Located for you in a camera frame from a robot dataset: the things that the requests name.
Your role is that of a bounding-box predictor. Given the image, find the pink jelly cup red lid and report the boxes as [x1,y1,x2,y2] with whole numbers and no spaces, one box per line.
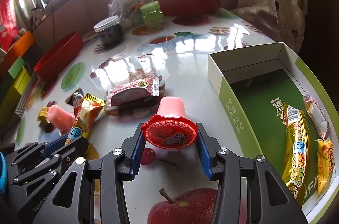
[141,97,199,149]

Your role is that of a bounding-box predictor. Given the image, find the long gold snack bar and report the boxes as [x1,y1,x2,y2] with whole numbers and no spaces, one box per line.
[282,103,310,205]

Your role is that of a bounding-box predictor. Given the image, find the yellow peanut candy packet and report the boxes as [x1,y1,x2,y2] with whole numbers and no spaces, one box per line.
[317,139,334,197]

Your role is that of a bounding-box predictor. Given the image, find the pink white small packet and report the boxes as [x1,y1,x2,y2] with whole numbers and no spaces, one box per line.
[303,95,330,142]

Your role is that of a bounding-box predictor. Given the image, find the orange pink jelly cup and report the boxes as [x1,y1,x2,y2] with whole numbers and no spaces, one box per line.
[47,105,75,135]

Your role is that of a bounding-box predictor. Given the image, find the yellow flat snack packet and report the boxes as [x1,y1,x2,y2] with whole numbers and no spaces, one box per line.
[37,106,50,123]

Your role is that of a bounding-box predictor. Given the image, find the dark red small packet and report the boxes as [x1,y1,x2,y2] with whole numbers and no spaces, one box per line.
[65,88,85,117]

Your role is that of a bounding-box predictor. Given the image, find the striped black white box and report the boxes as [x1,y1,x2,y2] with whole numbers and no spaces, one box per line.
[14,72,39,118]

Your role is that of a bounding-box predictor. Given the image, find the green yellow stacked boxes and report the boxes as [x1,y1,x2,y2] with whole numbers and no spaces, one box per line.
[0,57,31,127]

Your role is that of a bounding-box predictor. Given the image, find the pink white wafer packet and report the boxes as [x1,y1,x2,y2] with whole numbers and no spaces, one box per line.
[106,76,165,107]

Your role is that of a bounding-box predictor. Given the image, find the green white cardboard box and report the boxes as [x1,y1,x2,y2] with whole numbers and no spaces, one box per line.
[207,42,339,224]

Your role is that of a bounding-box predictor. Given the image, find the red oval bowl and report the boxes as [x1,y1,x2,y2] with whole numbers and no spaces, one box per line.
[34,32,83,82]

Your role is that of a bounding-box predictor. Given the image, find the orange box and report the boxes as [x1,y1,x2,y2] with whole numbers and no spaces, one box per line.
[0,31,35,78]

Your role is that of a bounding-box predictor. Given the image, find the dark jar white lid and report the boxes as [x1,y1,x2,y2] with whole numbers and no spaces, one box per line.
[94,15,125,48]

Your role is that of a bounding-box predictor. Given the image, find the red printed bag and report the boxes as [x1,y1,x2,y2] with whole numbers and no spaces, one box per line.
[0,0,18,52]

